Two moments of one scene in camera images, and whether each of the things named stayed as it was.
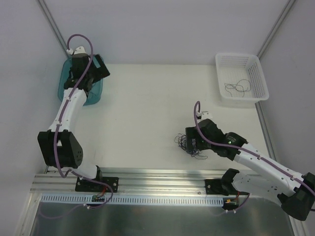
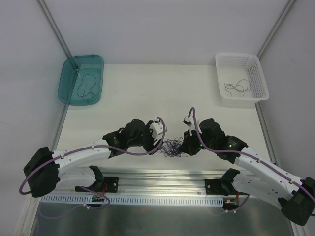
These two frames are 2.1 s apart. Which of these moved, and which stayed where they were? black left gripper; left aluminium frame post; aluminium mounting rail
Moved: black left gripper
Stayed: aluminium mounting rail; left aluminium frame post
